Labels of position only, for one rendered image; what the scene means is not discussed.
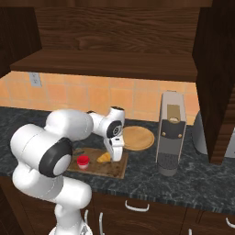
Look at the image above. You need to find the white drawer handle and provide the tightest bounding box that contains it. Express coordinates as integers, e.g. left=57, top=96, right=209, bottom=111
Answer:
left=124, top=199, right=151, bottom=213
left=225, top=217, right=235, bottom=229

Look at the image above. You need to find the yellow croissant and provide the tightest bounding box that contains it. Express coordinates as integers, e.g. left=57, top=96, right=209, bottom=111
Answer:
left=96, top=151, right=113, bottom=163

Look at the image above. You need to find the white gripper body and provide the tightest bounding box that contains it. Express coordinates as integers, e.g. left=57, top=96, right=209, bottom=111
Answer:
left=109, top=145, right=125, bottom=162

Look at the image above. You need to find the grey coffee machine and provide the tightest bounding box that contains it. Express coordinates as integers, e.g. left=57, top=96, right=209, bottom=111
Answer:
left=154, top=90, right=188, bottom=177

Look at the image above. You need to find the grey rounded appliance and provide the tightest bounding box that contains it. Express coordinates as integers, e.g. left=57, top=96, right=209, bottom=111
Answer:
left=191, top=110, right=235, bottom=159

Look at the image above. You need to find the dark wooden drawer front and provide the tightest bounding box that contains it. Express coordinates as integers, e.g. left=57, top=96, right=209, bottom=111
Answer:
left=92, top=192, right=188, bottom=235
left=196, top=208, right=235, bottom=235

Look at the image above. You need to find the brown wooden cutting board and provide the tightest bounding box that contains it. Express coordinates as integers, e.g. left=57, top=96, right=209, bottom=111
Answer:
left=66, top=147, right=129, bottom=180

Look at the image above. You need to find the dark wooden cupboard door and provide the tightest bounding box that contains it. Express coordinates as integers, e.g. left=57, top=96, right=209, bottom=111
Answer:
left=0, top=175, right=95, bottom=235

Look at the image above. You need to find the dark wooden open cabinet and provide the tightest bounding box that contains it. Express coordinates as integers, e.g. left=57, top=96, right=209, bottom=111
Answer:
left=9, top=0, right=213, bottom=84

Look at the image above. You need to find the round wooden plate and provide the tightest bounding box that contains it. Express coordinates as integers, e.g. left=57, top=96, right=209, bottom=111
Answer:
left=121, top=125, right=156, bottom=151

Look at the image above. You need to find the dark wooden cabinet door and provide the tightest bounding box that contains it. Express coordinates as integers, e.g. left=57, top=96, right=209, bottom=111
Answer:
left=191, top=0, right=235, bottom=166
left=0, top=5, right=43, bottom=79

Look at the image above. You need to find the grey wall outlet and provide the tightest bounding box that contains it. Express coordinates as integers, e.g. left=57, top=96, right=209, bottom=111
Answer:
left=28, top=72, right=43, bottom=88

